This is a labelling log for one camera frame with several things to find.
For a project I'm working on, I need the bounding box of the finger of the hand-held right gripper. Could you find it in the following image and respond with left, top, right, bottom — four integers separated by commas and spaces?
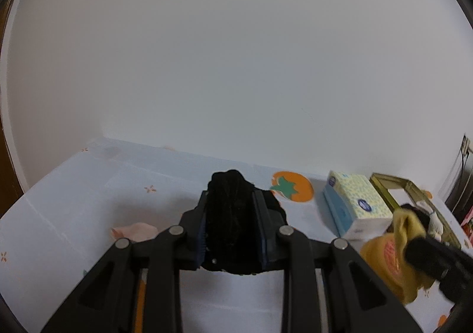
404, 236, 459, 279

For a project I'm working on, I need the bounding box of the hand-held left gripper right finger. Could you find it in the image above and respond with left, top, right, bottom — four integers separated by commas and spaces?
253, 190, 422, 333

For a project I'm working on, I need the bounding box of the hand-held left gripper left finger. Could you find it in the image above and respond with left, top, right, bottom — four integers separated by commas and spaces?
41, 190, 208, 333

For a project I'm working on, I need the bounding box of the black beaded cloth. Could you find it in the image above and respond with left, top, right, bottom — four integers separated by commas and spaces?
201, 169, 289, 277

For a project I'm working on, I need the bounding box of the yellow sock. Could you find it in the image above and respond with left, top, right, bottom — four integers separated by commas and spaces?
391, 209, 434, 306

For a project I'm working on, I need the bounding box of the gold tin box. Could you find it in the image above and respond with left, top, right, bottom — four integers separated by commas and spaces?
370, 172, 462, 251

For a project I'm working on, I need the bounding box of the round yellow container pink lid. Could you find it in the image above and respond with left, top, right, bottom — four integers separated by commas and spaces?
360, 232, 408, 301

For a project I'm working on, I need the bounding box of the dotted tissue pack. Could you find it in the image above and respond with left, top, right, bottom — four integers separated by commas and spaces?
322, 170, 394, 243

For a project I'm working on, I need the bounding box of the white persimmon print tablecloth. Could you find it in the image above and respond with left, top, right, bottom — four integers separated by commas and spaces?
0, 138, 473, 333

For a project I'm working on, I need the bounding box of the brown wooden door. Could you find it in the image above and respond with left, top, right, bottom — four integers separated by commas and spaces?
0, 0, 25, 219

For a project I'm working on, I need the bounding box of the white cable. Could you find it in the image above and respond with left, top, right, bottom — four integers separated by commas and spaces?
453, 135, 473, 186

